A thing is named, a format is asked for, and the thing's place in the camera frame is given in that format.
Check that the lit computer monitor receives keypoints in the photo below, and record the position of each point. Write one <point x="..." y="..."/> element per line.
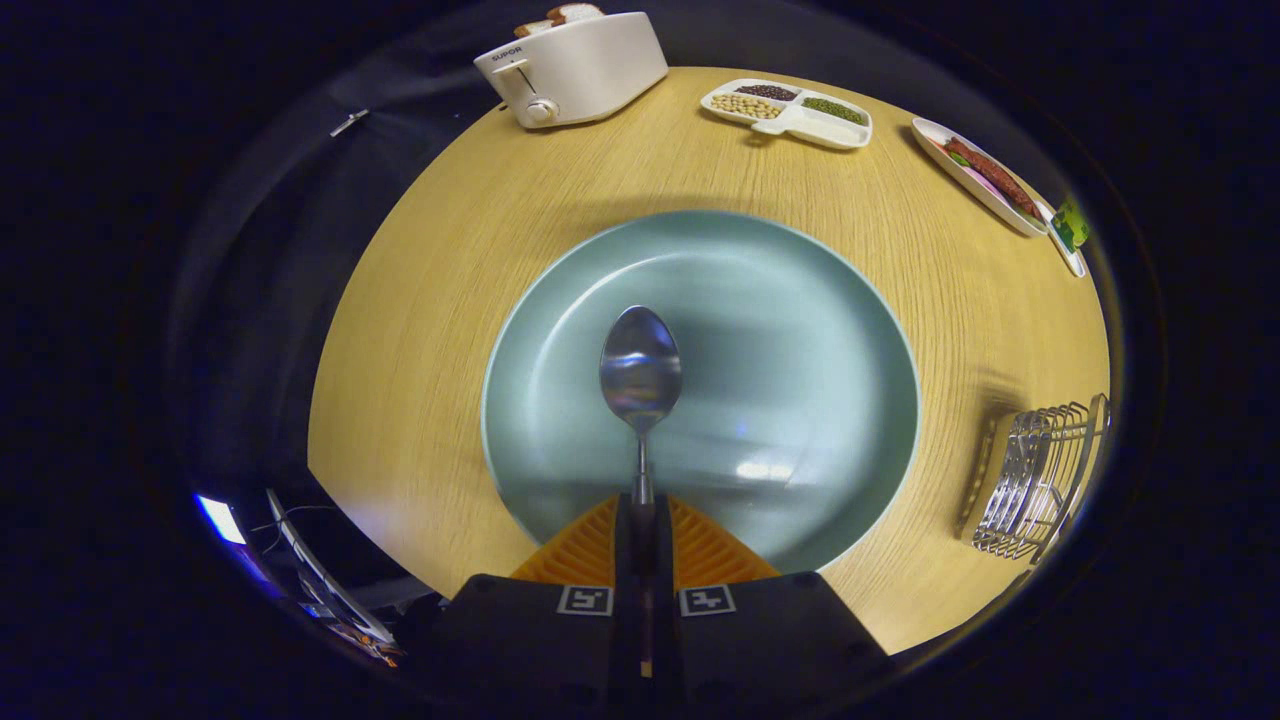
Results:
<point x="220" y="520"/>

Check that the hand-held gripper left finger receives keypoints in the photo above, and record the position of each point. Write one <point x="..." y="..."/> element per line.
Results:
<point x="626" y="560"/>

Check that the toasted bread slice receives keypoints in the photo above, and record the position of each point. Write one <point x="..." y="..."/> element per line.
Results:
<point x="532" y="28"/>
<point x="575" y="13"/>

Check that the white oval plate with food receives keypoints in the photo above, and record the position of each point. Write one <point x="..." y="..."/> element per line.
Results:
<point x="975" y="180"/>

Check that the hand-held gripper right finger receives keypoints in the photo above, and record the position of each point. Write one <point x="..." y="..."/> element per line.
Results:
<point x="662" y="560"/>

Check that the silver cloth clip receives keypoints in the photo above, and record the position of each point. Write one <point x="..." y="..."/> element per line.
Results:
<point x="349" y="122"/>

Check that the green label drink bottle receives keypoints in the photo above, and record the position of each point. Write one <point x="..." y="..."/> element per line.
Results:
<point x="1070" y="225"/>

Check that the white toaster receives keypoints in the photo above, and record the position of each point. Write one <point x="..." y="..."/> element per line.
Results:
<point x="590" y="70"/>

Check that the thin silver-edged panel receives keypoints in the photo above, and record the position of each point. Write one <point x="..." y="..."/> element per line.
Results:
<point x="320" y="580"/>

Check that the small white saucer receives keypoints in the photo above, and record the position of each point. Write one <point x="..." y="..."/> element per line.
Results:
<point x="1072" y="262"/>

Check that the white divided bean dish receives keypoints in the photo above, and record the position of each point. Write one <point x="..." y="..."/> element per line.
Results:
<point x="820" y="128"/>

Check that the teal round plate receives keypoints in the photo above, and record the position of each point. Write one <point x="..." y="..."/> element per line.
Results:
<point x="780" y="350"/>

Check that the perforated metal tray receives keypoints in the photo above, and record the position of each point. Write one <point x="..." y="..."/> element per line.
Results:
<point x="1040" y="480"/>

